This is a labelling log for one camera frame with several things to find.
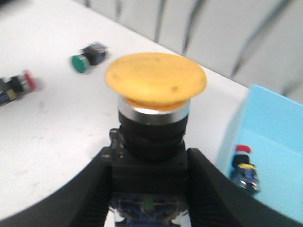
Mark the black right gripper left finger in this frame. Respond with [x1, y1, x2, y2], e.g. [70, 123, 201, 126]
[0, 147, 113, 227]

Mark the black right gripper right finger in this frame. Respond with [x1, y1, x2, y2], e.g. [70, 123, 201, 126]
[187, 148, 302, 227]

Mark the red push button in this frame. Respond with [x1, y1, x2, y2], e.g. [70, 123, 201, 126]
[0, 70, 36, 106]
[230, 144, 260, 194]

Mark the yellow push button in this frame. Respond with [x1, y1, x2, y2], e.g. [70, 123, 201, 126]
[102, 52, 206, 227]

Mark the light blue plastic box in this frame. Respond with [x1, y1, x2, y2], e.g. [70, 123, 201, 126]
[215, 85, 303, 222]

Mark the right green push button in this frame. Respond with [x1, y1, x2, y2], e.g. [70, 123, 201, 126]
[71, 42, 109, 73]

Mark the grey pleated curtain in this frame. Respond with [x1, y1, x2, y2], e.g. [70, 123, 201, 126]
[81, 0, 303, 102]

